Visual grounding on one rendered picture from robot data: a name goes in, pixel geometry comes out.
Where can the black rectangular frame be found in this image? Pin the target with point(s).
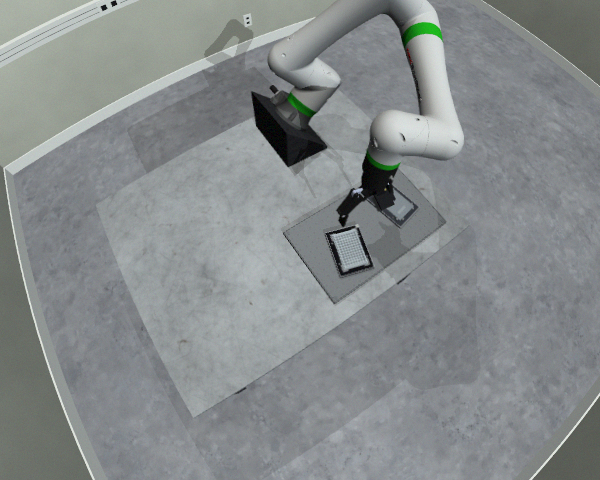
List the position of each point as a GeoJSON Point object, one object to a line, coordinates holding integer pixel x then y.
{"type": "Point", "coordinates": [341, 272]}

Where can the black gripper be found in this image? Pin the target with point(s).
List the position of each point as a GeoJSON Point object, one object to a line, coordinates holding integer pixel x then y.
{"type": "Point", "coordinates": [350, 201]}

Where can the dark grey rectangular frame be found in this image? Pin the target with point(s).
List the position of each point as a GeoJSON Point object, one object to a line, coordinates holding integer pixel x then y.
{"type": "Point", "coordinates": [398, 223]}

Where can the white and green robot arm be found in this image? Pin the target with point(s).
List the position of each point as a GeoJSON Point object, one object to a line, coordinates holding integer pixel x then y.
{"type": "Point", "coordinates": [436, 133]}

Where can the clear plastic lid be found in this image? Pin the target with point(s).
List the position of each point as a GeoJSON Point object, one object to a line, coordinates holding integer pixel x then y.
{"type": "Point", "coordinates": [401, 207]}

